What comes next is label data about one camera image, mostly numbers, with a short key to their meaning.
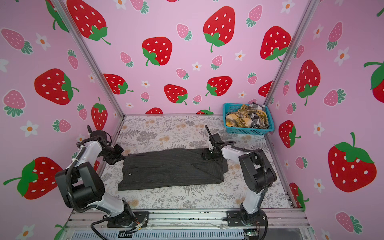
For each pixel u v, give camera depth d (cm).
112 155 74
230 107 118
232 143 70
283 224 73
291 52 84
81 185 45
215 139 78
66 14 70
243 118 104
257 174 49
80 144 60
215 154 83
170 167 91
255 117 104
